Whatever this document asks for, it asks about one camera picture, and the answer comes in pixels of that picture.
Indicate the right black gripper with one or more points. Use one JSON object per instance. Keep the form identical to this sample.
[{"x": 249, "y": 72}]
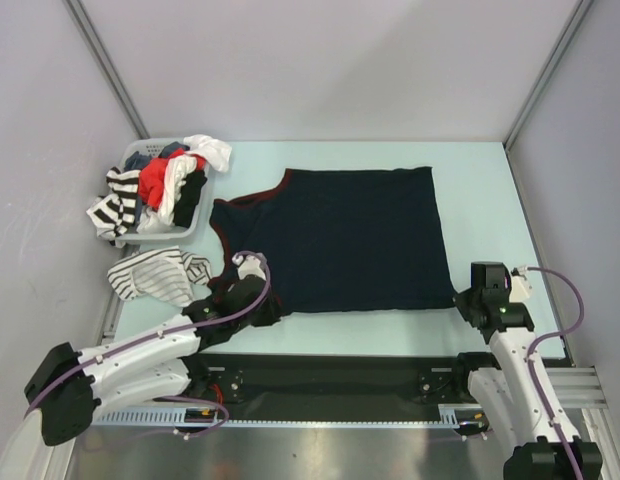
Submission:
[{"x": 460, "y": 301}]

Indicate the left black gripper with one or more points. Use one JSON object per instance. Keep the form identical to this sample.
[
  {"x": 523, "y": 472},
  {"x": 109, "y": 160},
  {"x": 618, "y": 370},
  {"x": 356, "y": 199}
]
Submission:
[{"x": 272, "y": 313}]

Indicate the navy tank top red trim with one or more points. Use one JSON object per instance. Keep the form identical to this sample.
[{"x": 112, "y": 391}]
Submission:
[{"x": 342, "y": 241}]

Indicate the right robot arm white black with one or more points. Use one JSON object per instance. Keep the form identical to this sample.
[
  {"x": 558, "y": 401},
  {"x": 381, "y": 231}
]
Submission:
[{"x": 511, "y": 383}]

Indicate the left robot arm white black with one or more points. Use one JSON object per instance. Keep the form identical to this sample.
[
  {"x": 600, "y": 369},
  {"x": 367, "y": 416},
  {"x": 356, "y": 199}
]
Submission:
[{"x": 72, "y": 388}]

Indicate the thin striped white tank top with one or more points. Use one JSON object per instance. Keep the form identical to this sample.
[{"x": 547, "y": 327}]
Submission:
[{"x": 166, "y": 274}]

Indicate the black white striped tank top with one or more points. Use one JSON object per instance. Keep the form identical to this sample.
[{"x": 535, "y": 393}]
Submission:
[{"x": 114, "y": 214}]

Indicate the grey blue tank top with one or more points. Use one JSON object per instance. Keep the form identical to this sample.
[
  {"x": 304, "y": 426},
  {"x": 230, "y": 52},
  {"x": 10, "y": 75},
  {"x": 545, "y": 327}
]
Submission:
[{"x": 140, "y": 157}]

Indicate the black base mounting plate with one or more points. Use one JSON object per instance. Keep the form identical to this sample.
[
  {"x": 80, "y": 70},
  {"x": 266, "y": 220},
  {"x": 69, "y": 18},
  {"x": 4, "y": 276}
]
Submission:
[{"x": 256, "y": 382}]

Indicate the grey plastic laundry basket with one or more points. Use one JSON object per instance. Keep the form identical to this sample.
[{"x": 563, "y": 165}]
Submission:
[{"x": 176, "y": 235}]

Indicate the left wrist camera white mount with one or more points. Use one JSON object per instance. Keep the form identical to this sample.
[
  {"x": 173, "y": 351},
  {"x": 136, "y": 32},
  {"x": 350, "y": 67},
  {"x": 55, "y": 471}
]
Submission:
[{"x": 249, "y": 264}]

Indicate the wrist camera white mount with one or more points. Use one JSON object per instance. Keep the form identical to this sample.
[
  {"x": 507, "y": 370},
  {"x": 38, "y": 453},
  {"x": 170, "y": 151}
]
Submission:
[
  {"x": 249, "y": 264},
  {"x": 520, "y": 288}
]

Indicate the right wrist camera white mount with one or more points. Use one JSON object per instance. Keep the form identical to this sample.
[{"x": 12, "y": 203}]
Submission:
[{"x": 520, "y": 288}]

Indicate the slotted cable duct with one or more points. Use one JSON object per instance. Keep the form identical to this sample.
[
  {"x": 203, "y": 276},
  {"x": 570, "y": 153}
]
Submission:
[{"x": 193, "y": 417}]

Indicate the aluminium extrusion rail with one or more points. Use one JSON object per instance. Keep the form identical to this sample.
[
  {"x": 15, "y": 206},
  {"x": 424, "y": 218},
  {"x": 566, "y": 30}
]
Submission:
[{"x": 577, "y": 388}]

